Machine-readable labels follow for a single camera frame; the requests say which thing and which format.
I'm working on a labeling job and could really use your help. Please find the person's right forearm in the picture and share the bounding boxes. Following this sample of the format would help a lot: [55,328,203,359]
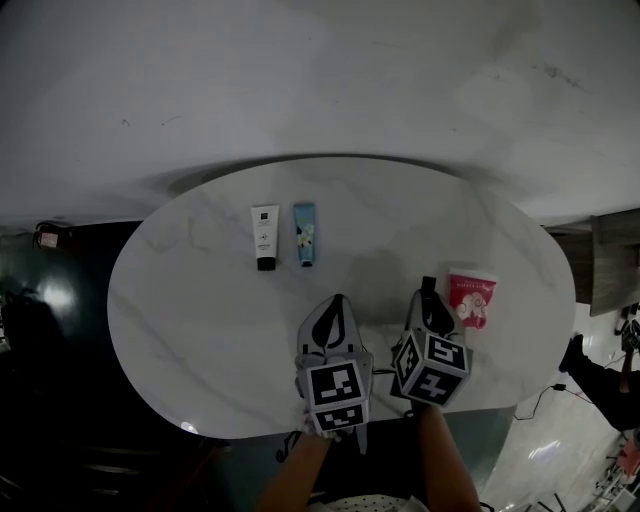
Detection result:
[413,403,482,512]

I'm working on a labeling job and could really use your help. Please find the grey wooden desk with shelf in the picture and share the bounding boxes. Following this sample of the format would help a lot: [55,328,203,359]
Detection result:
[543,209,640,318]

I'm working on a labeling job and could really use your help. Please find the white dotted shirt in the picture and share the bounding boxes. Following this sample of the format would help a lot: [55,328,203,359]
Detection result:
[308,493,427,512]

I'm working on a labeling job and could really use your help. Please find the black floor cable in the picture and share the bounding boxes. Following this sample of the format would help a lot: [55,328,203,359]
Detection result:
[513,381,570,422]

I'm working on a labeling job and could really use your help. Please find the white tube with black cap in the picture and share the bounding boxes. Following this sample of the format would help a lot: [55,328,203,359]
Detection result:
[250,202,282,273]

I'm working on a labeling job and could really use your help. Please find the person's left forearm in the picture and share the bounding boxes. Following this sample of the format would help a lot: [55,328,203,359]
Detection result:
[256,428,335,512]

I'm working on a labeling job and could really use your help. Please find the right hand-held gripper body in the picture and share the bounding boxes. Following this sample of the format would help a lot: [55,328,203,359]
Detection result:
[389,329,475,411]

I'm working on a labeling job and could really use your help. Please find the red sachet packet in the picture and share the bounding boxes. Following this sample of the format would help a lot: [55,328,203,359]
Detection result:
[446,266,500,330]

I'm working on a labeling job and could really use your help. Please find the small blue tube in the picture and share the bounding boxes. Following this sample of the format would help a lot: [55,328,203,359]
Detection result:
[292,201,319,268]

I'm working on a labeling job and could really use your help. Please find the white oval marble table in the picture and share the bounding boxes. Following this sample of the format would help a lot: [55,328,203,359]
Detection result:
[106,156,578,442]

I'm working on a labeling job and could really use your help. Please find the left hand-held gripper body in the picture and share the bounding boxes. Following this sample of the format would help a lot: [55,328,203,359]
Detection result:
[293,349,376,436]

